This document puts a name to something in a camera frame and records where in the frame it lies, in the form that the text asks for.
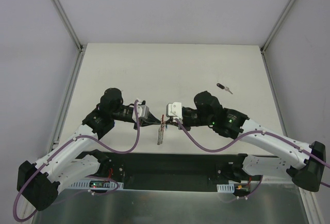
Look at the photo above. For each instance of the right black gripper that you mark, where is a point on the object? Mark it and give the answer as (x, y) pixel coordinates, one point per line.
(177, 124)

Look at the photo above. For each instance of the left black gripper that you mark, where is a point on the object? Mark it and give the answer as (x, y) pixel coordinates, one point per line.
(145, 122)

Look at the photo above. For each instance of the red handled keyring organizer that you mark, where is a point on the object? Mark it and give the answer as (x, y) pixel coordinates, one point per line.
(161, 130)

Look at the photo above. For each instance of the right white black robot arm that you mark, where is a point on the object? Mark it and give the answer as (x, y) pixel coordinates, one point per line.
(303, 162)

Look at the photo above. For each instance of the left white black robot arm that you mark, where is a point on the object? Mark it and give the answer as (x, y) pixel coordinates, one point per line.
(42, 181)

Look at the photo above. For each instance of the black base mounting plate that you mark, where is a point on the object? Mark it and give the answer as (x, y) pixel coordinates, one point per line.
(172, 172)

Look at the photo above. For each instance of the black tag key right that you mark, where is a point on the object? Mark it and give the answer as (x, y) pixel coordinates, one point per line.
(224, 88)

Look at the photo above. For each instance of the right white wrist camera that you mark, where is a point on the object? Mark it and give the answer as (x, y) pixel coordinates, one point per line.
(174, 110)

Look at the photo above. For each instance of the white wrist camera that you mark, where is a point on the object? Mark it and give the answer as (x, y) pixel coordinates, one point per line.
(174, 110)
(140, 111)

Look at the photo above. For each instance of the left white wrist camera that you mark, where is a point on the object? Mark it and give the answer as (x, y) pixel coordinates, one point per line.
(140, 111)

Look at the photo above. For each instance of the right white cable duct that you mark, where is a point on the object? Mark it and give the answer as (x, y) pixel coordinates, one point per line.
(226, 188)

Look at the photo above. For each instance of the white cable duct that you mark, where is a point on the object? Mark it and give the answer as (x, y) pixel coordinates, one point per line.
(226, 188)
(95, 184)

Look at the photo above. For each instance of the left white cable duct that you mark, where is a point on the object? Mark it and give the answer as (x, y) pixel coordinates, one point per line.
(95, 184)

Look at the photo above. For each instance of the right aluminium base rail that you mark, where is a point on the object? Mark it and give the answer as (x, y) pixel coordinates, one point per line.
(267, 179)

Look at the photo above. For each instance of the left aluminium frame post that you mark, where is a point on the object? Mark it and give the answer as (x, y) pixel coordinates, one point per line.
(67, 24)

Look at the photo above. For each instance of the aluminium frame post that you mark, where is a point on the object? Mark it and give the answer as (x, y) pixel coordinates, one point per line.
(276, 27)
(67, 24)

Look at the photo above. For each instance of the right aluminium frame post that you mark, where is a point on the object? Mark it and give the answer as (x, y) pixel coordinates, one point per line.
(276, 27)

